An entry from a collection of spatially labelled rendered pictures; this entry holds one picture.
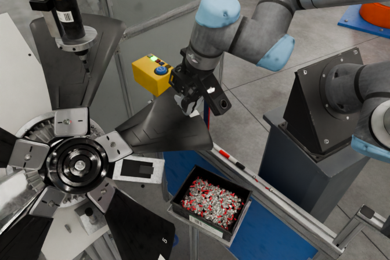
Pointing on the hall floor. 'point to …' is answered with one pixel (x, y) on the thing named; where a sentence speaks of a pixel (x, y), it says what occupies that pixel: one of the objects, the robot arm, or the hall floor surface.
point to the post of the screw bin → (194, 243)
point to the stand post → (103, 249)
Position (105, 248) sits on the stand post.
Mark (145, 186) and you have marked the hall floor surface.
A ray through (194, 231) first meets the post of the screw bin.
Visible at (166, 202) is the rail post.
